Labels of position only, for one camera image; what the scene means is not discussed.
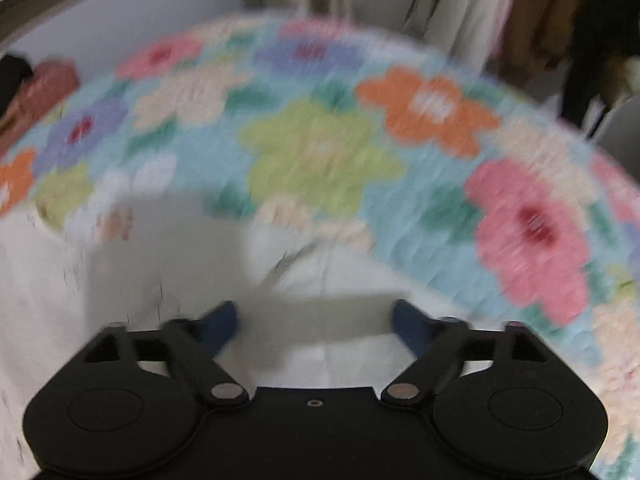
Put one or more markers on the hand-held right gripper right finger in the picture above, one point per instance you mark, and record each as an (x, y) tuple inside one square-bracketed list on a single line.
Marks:
[(410, 325)]

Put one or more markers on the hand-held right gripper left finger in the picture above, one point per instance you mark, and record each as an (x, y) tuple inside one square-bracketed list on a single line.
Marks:
[(220, 325)]

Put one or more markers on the cream bow-print garment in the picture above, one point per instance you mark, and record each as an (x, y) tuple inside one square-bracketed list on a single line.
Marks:
[(50, 285)]

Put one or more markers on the folded black clothes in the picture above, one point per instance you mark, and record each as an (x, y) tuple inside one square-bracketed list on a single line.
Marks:
[(12, 77)]

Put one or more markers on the floral quilted blanket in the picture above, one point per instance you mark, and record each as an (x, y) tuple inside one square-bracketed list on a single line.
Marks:
[(325, 160)]

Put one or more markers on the pink suitcase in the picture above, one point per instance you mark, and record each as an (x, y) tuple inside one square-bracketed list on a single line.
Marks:
[(50, 82)]

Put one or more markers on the hanging cream garment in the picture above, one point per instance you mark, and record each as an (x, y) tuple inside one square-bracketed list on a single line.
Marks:
[(450, 10)]

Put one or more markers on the hanging brown garment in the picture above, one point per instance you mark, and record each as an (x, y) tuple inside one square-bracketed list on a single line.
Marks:
[(545, 20)]

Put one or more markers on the hanging pink garment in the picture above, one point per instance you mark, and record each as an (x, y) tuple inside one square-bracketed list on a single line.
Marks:
[(507, 5)]

